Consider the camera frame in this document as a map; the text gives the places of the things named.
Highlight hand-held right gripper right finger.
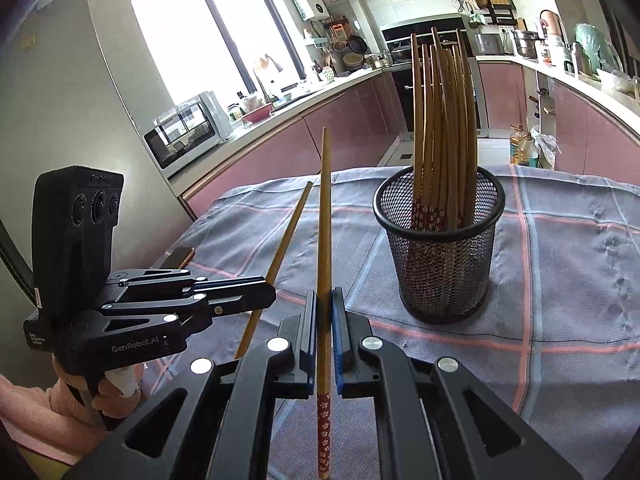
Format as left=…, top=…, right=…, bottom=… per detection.
left=330, top=287, right=583, bottom=480

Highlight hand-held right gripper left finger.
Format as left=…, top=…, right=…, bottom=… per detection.
left=62, top=289, right=321, bottom=480

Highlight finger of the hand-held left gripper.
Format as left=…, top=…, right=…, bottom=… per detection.
left=104, top=269, right=266, bottom=295
left=97, top=282, right=277, bottom=346

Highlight wooden chopstick red floral end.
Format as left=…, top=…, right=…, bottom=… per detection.
left=234, top=180, right=314, bottom=360
left=316, top=126, right=334, bottom=480

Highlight black mesh utensil holder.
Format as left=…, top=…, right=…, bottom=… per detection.
left=373, top=165, right=506, bottom=325

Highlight bundle of wooden chopsticks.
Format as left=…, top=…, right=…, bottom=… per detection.
left=409, top=26, right=479, bottom=271

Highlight person's left forearm pink sleeve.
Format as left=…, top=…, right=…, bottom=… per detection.
left=0, top=372, right=108, bottom=467

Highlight person's left hand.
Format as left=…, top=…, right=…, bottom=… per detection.
left=52, top=357, right=147, bottom=419

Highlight black smartphone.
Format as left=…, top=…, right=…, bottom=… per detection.
left=162, top=246, right=196, bottom=270

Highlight pink base cabinets long run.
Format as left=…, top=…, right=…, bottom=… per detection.
left=177, top=67, right=407, bottom=222

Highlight white toaster oven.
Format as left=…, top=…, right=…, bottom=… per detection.
left=143, top=91, right=234, bottom=171

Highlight red bowl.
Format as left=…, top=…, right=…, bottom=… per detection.
left=241, top=102, right=275, bottom=122

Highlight blue plaid tablecloth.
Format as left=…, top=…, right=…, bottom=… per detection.
left=145, top=162, right=640, bottom=480

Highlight kitchen faucet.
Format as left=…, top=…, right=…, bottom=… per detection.
left=255, top=55, right=281, bottom=104

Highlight kitchen window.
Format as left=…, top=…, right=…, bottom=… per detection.
left=131, top=0, right=311, bottom=112

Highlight built-in black oven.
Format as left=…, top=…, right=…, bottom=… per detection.
left=387, top=67, right=489, bottom=139

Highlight yellow cooking oil bottle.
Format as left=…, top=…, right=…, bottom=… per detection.
left=509, top=125, right=533, bottom=166

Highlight black range hood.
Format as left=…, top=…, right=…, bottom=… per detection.
left=381, top=19, right=473, bottom=56

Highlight pink base cabinets short run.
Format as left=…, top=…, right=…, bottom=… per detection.
left=475, top=57, right=640, bottom=187

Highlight steel countertop appliance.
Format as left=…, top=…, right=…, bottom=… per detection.
left=472, top=32, right=505, bottom=56

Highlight steel stock pot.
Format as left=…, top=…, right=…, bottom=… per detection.
left=510, top=29, right=540, bottom=59

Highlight steel vacuum flask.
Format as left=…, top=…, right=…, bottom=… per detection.
left=570, top=42, right=591, bottom=76

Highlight pink electric kettle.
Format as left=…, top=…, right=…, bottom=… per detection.
left=539, top=9, right=564, bottom=41

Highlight white bowl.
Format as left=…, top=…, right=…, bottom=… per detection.
left=597, top=67, right=634, bottom=92

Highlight green covered appliance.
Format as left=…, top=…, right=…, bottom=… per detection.
left=572, top=22, right=621, bottom=74

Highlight black wall rack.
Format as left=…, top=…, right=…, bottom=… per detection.
left=452, top=0, right=519, bottom=29

